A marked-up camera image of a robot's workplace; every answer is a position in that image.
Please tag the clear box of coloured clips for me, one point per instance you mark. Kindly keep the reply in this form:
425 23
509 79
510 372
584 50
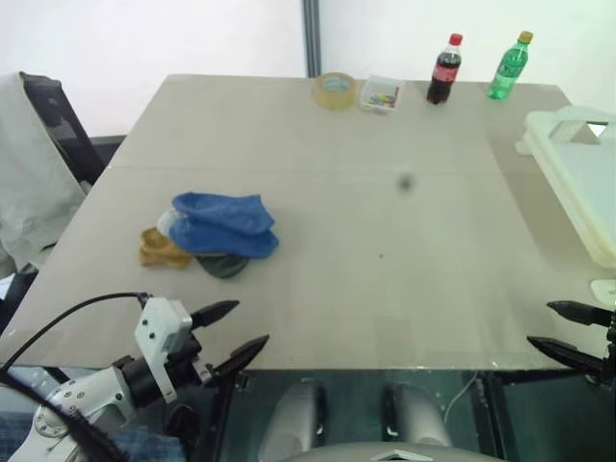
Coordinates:
380 98

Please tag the grey robot torso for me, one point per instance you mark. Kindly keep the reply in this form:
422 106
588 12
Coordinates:
346 454

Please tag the light grey sock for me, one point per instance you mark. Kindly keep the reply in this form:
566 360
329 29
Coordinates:
166 221

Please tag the green bottle with yellow cap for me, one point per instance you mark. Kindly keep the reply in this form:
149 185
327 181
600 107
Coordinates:
510 65

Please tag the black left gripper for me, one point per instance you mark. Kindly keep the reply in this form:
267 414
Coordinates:
185 356

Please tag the grey rounded robot leg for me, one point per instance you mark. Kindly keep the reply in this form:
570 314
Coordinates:
293 418
418 418

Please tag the blue denim trouser leg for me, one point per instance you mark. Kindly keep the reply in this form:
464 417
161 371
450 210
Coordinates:
144 445

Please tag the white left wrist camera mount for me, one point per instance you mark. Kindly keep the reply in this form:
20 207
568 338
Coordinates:
156 327

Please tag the small white plastic piece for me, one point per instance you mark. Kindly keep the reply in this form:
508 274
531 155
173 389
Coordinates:
606 291

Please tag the blue cloth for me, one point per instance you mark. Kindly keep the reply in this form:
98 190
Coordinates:
231 245
226 212

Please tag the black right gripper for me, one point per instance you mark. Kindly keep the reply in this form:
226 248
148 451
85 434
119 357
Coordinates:
611 346

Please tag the cola bottle with red cap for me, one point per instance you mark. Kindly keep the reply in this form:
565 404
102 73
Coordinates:
445 72

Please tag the black mesh chair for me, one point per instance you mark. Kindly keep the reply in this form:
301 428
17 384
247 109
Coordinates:
58 120

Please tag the dark green cloth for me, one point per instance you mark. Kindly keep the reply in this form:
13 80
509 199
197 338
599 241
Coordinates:
221 267

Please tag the grey wall pillar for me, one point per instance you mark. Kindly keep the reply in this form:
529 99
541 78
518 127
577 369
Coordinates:
312 38

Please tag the yellow cloth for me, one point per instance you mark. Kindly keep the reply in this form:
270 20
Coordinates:
159 257

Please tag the clear packing tape roll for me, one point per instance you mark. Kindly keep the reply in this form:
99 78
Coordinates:
320 98

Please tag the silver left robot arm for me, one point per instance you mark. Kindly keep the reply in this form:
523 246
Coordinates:
72 404

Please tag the white plastic bin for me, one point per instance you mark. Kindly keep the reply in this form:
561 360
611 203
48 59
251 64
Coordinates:
587 183

